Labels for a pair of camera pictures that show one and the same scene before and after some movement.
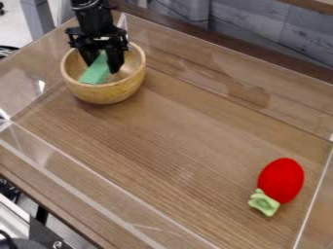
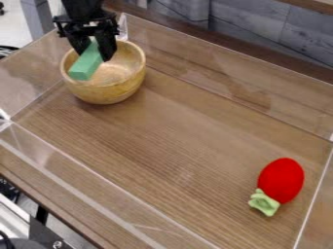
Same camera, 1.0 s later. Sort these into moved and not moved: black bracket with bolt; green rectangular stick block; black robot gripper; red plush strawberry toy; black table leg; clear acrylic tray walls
Moved: black robot gripper; green rectangular stick block
Not moved: black table leg; clear acrylic tray walls; black bracket with bolt; red plush strawberry toy
